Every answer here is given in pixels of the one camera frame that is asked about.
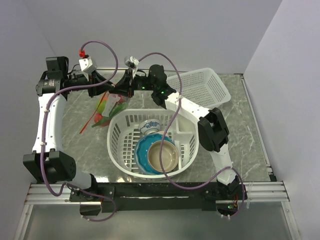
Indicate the blue floral white bowl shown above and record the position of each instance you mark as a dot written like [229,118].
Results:
[149,126]

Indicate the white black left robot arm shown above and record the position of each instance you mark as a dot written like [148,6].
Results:
[47,162]

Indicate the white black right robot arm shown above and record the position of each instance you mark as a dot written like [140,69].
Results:
[213,136]

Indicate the black aluminium base frame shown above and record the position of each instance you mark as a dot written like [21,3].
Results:
[149,196]

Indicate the beige ceramic bowl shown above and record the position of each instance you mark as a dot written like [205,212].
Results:
[169,156]

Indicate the white round dish basket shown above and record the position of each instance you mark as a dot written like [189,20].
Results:
[123,135]

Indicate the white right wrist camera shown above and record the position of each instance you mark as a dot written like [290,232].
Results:
[132,63]

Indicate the green fake chili pepper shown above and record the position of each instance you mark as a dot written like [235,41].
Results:
[105,121]

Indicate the clear orange zip top bag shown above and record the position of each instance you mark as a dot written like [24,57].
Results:
[108,106]

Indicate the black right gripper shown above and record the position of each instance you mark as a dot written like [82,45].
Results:
[122,87]

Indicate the teal blue bowl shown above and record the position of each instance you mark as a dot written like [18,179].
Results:
[141,151]

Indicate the white perforated rectangular basket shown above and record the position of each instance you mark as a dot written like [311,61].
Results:
[202,86]

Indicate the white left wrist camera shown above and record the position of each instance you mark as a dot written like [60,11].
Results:
[87,64]

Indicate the green fake apple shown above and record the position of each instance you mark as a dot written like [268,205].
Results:
[100,106]

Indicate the pink red fake peach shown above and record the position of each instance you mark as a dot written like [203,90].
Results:
[120,99]

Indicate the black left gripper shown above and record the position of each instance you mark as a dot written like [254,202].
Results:
[95,90]

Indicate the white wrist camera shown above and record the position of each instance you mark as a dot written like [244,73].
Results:
[87,64]
[132,63]

